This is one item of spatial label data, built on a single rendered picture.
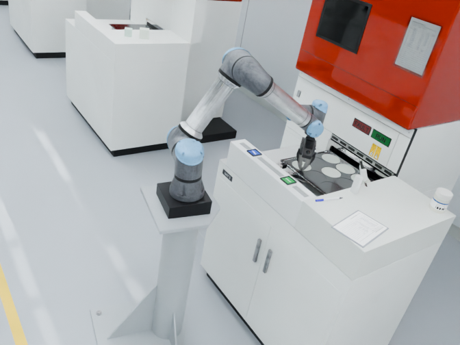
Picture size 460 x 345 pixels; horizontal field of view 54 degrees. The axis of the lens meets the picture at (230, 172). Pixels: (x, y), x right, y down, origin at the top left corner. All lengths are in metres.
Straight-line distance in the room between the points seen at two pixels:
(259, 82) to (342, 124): 0.89
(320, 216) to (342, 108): 0.84
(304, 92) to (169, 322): 1.48
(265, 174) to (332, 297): 0.61
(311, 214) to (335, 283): 0.29
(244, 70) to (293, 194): 0.57
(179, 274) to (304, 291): 0.57
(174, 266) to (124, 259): 0.83
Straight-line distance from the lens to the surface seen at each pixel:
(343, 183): 2.31
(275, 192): 2.07
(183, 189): 1.91
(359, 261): 1.81
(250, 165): 2.18
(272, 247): 2.18
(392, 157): 2.40
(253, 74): 1.79
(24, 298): 2.75
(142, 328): 2.53
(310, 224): 1.95
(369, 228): 1.92
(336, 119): 2.60
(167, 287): 2.25
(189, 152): 1.83
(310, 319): 2.13
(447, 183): 2.97
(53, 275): 2.85
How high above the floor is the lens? 1.99
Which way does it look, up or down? 30 degrees down
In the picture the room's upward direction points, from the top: 11 degrees clockwise
